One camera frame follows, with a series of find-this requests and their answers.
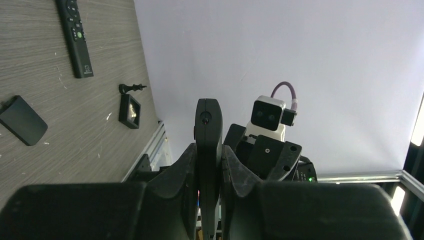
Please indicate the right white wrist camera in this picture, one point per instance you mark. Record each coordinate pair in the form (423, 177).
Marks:
(270, 117)

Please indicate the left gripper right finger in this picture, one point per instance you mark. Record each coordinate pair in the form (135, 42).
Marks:
(256, 209)

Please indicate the black remote control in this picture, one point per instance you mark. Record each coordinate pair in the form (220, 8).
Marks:
(75, 38)

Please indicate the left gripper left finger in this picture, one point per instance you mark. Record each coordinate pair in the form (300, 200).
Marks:
(164, 208)

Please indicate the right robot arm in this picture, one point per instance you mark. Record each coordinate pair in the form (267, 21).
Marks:
(305, 171)

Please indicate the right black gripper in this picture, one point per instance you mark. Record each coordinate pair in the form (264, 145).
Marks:
(268, 158)

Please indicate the small black square frame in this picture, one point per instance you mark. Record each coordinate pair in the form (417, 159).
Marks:
(129, 111)

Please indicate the small black peg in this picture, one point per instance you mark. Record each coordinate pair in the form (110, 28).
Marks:
(124, 89)

